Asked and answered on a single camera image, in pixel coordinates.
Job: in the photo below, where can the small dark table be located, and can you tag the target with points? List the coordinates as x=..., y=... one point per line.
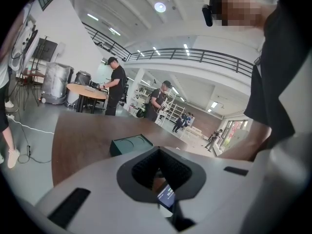
x=34, y=73

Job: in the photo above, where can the black bin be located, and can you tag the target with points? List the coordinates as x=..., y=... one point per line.
x=83, y=77

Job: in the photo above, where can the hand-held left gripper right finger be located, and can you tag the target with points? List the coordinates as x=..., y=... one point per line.
x=214, y=199

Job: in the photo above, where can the black phone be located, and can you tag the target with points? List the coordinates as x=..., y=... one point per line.
x=167, y=196

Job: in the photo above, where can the green box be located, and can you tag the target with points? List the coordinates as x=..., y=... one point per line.
x=132, y=142

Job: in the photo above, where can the person's head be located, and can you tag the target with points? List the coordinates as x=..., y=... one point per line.
x=243, y=8

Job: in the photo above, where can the black monitor on stand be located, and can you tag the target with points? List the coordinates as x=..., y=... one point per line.
x=47, y=49

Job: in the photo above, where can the person's black shirt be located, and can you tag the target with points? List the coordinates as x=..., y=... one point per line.
x=280, y=69

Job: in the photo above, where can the black head camera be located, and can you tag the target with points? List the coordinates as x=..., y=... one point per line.
x=207, y=14

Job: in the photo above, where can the plastic wrapped grey machine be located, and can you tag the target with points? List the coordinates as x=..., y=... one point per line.
x=56, y=79

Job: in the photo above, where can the round ceiling lamp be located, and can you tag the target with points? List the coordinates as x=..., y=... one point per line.
x=160, y=7

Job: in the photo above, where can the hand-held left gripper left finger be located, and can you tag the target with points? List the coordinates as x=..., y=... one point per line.
x=102, y=203

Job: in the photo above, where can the round wooden table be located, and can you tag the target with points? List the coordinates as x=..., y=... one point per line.
x=80, y=89

